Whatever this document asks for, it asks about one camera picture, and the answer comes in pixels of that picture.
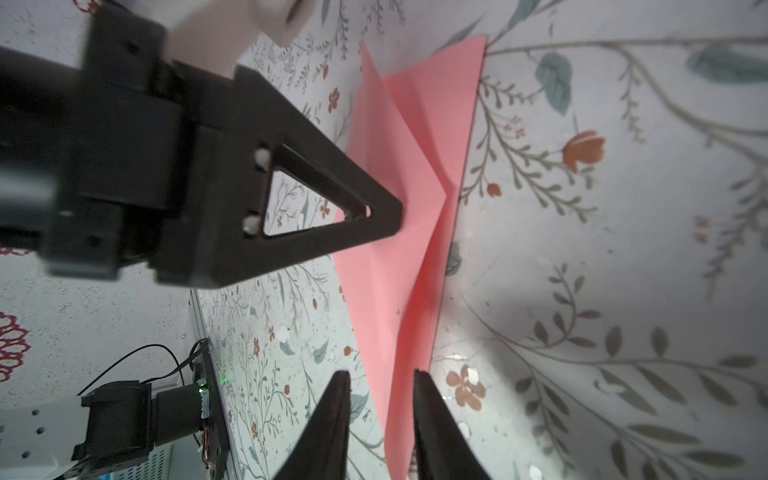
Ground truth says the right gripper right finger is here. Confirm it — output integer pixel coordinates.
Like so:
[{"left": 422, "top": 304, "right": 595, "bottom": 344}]
[{"left": 413, "top": 370, "right": 489, "bottom": 480}]

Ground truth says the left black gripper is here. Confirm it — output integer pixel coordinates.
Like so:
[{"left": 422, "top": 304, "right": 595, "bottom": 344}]
[{"left": 1, "top": 5, "right": 185, "bottom": 280}]

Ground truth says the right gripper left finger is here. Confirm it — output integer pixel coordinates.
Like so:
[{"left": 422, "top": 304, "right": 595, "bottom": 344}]
[{"left": 275, "top": 370, "right": 351, "bottom": 480}]

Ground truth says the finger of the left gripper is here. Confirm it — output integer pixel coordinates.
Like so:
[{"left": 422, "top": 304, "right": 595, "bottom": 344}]
[{"left": 149, "top": 64, "right": 403, "bottom": 289}]

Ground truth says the pink square paper sheet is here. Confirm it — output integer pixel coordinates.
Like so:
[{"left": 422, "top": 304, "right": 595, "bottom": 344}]
[{"left": 334, "top": 36, "right": 486, "bottom": 479}]

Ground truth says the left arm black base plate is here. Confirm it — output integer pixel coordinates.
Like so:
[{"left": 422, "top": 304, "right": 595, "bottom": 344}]
[{"left": 193, "top": 339, "right": 231, "bottom": 480}]

